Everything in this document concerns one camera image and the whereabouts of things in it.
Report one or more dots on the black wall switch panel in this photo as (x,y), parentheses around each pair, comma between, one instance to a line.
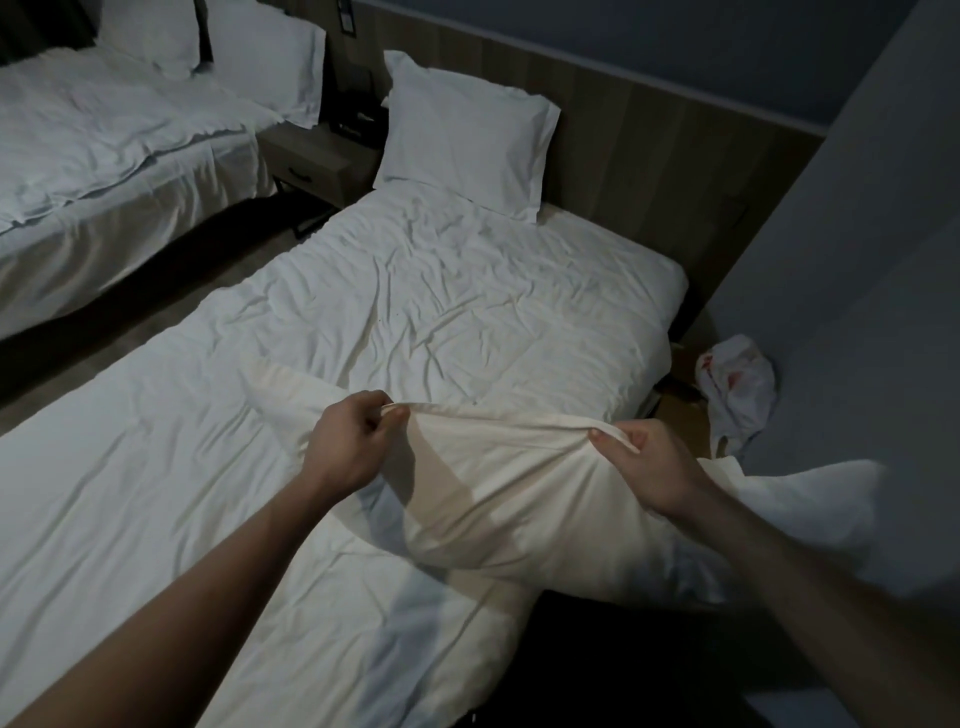
(345,15)

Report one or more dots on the black tissue box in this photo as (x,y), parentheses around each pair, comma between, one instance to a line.
(360,112)

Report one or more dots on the person's right hand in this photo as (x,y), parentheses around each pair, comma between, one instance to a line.
(660,469)

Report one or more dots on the white neighbouring bed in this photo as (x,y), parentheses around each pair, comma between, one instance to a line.
(375,300)

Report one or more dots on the person's right forearm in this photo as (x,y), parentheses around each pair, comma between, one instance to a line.
(825,607)

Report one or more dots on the person's left hand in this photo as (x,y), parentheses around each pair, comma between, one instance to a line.
(349,450)

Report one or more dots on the white bag with red print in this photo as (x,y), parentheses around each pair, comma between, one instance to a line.
(739,390)

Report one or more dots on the person's black trousers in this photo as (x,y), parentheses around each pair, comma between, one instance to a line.
(600,660)

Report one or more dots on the cardboard box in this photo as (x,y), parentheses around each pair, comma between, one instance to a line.
(686,420)

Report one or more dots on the wooden nightstand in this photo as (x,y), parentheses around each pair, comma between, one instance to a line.
(315,165)

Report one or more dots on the person's left forearm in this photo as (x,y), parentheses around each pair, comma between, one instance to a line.
(172,622)

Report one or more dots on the dark curtain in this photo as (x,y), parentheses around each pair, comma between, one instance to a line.
(37,26)

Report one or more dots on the white pillow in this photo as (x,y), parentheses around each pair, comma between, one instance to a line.
(150,34)
(465,135)
(270,60)
(525,502)

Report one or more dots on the wooden headboard with ledge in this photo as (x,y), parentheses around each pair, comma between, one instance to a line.
(637,150)

